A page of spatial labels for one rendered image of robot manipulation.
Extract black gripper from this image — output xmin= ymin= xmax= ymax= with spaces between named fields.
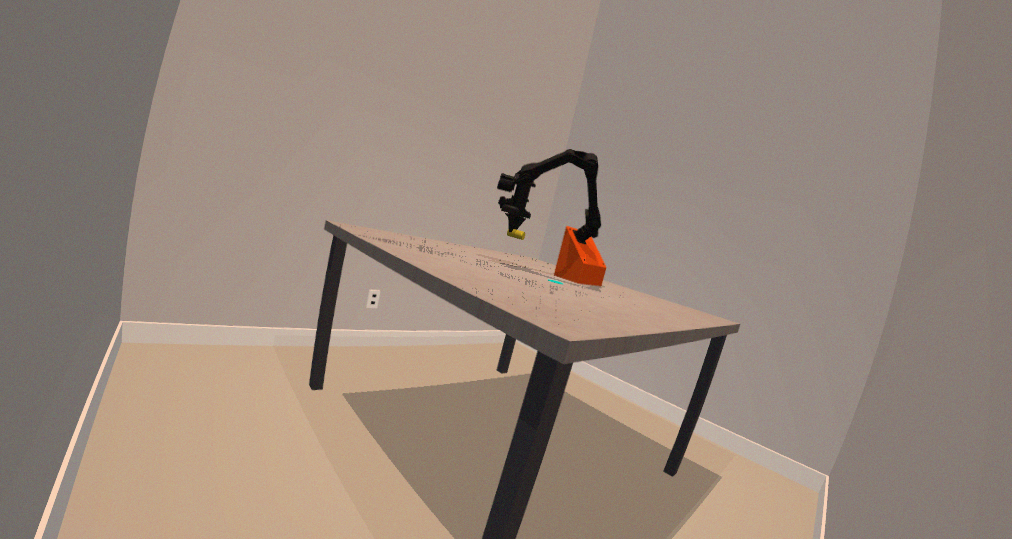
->
xmin=501 ymin=193 xmax=531 ymax=232

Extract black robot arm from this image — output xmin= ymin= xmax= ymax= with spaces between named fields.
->
xmin=497 ymin=149 xmax=601 ymax=244

